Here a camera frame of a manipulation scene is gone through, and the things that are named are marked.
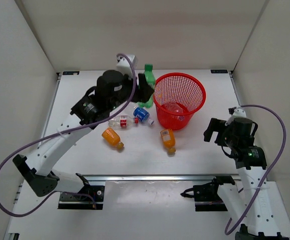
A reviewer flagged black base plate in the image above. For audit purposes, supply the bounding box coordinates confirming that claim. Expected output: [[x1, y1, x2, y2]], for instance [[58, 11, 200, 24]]
[[180, 183, 227, 212], [58, 181, 105, 210]]

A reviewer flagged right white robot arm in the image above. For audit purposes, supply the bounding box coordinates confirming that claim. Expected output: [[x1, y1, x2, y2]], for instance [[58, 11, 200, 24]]
[[181, 117, 287, 240]]

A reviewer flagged red label clear bottle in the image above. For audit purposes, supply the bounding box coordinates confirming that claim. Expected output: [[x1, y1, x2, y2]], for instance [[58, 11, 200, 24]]
[[108, 115, 139, 130]]

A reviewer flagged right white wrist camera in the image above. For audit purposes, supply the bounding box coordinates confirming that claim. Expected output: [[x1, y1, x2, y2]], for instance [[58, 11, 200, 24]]
[[225, 106, 246, 126]]

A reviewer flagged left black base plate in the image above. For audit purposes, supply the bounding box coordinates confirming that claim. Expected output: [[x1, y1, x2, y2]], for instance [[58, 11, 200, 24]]
[[58, 181, 105, 210]]

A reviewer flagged right black corner label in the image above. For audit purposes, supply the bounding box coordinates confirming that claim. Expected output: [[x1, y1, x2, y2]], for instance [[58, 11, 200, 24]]
[[210, 69, 228, 74]]

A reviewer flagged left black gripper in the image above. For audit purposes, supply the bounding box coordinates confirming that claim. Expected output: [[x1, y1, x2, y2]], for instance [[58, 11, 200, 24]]
[[109, 72, 155, 111]]

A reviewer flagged red plastic mesh bin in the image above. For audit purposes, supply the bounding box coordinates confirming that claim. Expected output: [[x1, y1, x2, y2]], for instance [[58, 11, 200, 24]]
[[153, 72, 206, 131]]

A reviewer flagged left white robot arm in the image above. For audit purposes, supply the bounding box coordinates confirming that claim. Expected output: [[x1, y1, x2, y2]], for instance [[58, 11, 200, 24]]
[[13, 70, 154, 200]]

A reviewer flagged aluminium table rail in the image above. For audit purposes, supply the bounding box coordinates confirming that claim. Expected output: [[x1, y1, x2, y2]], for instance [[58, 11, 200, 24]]
[[29, 72, 250, 182]]

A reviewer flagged blue label clear bottle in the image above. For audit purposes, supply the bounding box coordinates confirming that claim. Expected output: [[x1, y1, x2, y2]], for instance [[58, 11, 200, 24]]
[[125, 102, 154, 126]]

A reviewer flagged green soda bottle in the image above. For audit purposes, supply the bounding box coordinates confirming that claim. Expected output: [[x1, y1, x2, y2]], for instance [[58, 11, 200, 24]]
[[138, 63, 156, 109]]

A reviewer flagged left black corner label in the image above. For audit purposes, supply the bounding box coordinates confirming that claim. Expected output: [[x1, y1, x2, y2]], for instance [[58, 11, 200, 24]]
[[62, 71, 80, 76]]

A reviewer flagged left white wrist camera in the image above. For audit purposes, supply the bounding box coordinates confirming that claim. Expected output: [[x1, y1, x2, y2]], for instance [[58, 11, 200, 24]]
[[116, 54, 138, 77]]

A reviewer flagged orange juice bottle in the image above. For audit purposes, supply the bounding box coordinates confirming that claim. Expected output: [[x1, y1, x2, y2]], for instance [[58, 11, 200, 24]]
[[102, 127, 124, 150], [160, 129, 176, 155]]

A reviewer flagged clear ribbed water bottle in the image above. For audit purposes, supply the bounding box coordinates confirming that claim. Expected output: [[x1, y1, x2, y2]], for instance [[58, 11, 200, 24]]
[[163, 100, 184, 122]]

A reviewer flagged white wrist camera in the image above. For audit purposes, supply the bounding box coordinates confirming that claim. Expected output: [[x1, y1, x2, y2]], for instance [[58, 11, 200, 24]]
[[116, 54, 138, 77], [225, 106, 246, 126]]

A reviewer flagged black corner label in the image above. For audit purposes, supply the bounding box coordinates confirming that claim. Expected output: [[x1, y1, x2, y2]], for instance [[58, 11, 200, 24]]
[[210, 69, 228, 74], [62, 71, 80, 76]]

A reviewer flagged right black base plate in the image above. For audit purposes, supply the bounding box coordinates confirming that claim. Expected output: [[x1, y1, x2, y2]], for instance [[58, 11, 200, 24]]
[[180, 183, 227, 212]]

